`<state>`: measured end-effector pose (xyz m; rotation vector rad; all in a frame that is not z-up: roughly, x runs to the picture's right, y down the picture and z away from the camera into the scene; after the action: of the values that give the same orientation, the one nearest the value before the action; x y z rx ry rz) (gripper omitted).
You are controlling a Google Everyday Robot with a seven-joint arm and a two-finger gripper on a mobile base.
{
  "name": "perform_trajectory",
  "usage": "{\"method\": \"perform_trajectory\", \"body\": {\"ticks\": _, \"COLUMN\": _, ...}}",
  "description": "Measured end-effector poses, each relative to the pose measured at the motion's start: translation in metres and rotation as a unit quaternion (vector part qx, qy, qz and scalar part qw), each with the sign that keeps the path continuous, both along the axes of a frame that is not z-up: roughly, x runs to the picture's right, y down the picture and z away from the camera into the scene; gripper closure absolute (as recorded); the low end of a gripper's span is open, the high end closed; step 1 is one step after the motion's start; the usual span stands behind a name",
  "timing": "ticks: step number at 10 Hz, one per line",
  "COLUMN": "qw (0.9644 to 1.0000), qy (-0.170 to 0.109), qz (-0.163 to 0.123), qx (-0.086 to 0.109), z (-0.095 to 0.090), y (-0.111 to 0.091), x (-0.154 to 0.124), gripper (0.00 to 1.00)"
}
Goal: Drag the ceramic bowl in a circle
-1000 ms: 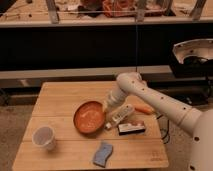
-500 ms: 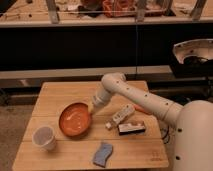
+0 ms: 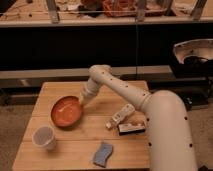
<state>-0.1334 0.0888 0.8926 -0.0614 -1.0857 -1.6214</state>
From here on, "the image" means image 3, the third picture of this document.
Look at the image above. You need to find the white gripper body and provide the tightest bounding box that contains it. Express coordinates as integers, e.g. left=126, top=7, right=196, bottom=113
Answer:
left=79, top=79, right=100, bottom=106

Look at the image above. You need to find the orange ceramic bowl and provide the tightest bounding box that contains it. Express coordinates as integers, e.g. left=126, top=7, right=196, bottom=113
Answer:
left=51, top=96, right=83, bottom=128

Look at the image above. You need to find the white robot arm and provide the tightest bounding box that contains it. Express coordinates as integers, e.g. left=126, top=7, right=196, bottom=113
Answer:
left=80, top=65, right=198, bottom=171

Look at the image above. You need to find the black and white eraser block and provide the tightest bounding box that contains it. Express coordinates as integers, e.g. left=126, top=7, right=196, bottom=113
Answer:
left=118, top=122, right=146, bottom=135

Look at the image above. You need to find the blue sponge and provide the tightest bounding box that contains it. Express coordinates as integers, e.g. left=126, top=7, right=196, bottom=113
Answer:
left=93, top=142, right=113, bottom=167

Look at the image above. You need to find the white plastic cup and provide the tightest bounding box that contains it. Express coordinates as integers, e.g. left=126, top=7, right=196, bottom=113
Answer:
left=32, top=126, right=56, bottom=150

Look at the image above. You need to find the orange basket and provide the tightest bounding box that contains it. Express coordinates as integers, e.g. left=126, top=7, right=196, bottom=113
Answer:
left=102, top=0, right=137, bottom=17

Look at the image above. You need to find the silver metal dome housing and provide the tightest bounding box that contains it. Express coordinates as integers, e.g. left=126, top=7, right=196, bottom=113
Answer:
left=170, top=38, right=213, bottom=78

